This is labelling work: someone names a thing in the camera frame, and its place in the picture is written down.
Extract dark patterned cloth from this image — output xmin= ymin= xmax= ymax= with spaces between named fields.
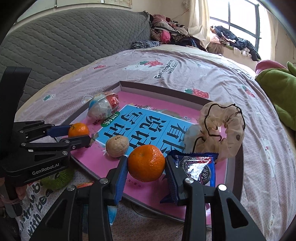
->
xmin=131 ymin=40 xmax=160 ymax=50

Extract beige hair scrunchie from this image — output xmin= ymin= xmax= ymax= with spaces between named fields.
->
xmin=184 ymin=102 xmax=246 ymax=161

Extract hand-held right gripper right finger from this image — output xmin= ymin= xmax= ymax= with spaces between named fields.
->
xmin=165 ymin=155 xmax=267 ymax=241

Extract round wrapped snack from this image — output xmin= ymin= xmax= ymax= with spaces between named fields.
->
xmin=87 ymin=92 xmax=120 ymax=121

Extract person's left hand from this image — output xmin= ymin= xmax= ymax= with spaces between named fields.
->
xmin=16 ymin=185 xmax=28 ymax=200

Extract green fuzzy hair scrunchie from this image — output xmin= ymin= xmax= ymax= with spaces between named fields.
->
xmin=41 ymin=167 xmax=75 ymax=191

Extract grey quilted headboard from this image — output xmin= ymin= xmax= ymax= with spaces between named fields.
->
xmin=0 ymin=9 xmax=152 ymax=112

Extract pink pillow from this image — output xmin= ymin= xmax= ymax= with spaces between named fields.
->
xmin=255 ymin=60 xmax=287 ymax=79

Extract printed pink bed sheet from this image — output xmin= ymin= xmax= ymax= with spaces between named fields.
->
xmin=14 ymin=47 xmax=296 ymax=241

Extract blue cookie packet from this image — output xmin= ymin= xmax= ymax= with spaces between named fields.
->
xmin=159 ymin=149 xmax=220 ymax=204

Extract walnut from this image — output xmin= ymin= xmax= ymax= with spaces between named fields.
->
xmin=105 ymin=136 xmax=129 ymax=158

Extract orange mandarin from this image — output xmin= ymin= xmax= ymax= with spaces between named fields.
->
xmin=68 ymin=123 xmax=90 ymax=139
xmin=128 ymin=145 xmax=166 ymax=182

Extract green blanket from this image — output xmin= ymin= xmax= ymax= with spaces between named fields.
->
xmin=255 ymin=61 xmax=296 ymax=131

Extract window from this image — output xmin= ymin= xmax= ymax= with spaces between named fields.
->
xmin=209 ymin=0 xmax=281 ymax=61

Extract clothes on windowsill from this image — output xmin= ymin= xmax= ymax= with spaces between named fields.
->
xmin=209 ymin=25 xmax=262 ymax=62

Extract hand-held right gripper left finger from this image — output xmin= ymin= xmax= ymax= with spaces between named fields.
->
xmin=29 ymin=156 xmax=129 ymax=241

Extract grey tray with pink inside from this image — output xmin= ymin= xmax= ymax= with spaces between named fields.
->
xmin=62 ymin=80 xmax=244 ymax=230

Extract pile of clothes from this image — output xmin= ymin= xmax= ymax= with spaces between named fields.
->
xmin=150 ymin=14 xmax=208 ymax=51

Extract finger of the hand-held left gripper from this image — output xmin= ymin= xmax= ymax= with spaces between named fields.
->
xmin=21 ymin=135 xmax=91 ymax=154
xmin=14 ymin=120 xmax=74 ymax=139

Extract cream curtain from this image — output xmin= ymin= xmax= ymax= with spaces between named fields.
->
xmin=188 ymin=0 xmax=210 ymax=42

